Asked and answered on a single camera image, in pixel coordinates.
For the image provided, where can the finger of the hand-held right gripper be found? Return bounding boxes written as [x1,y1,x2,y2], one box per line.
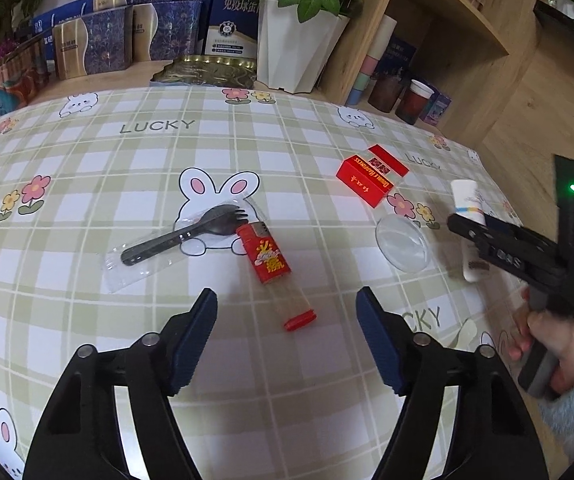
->
[474,242,530,280]
[447,212,520,245]

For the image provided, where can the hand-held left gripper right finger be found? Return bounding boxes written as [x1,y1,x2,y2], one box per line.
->
[356,286,551,480]

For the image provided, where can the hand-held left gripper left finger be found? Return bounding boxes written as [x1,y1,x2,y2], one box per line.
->
[26,287,219,480]

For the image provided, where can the white tube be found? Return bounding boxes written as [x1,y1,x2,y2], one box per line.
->
[450,179,492,283]

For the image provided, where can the red lighter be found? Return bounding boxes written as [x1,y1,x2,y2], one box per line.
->
[235,223,318,332]

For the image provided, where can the clear round plastic lid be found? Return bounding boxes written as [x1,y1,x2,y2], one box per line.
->
[374,215,430,274]

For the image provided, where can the black fork in clear wrapper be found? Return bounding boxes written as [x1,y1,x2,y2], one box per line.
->
[104,203,258,295]

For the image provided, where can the red cigarette box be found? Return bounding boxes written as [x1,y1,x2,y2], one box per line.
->
[336,144,412,209]

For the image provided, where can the small purple blue box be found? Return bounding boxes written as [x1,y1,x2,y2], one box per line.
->
[419,92,452,127]

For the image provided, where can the red plastic cup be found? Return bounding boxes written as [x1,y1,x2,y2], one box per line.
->
[395,79,435,125]

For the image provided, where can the brown plastic cup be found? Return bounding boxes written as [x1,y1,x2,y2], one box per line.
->
[368,74,410,114]

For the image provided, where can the wooden shelf unit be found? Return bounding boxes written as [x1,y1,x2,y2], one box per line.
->
[317,0,551,161]

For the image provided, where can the dark blue gift box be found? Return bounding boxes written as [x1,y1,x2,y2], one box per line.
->
[382,35,418,81]

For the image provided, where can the stack of pastel cups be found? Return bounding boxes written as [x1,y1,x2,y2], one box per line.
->
[344,14,398,107]

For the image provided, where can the checked rabbit print tablecloth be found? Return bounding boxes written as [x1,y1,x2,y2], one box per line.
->
[0,85,524,480]

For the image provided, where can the red rose plant white pot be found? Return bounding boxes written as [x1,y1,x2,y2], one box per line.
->
[219,0,372,94]

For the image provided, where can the gold leaf shaped tray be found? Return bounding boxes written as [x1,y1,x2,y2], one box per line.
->
[151,55,258,89]

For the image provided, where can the wavy colourful planter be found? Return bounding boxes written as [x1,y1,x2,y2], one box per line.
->
[0,50,50,133]

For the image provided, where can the blue box round emblem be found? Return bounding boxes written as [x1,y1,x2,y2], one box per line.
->
[206,0,262,59]

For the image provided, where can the blue milk carton box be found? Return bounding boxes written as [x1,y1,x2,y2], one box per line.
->
[32,0,95,58]

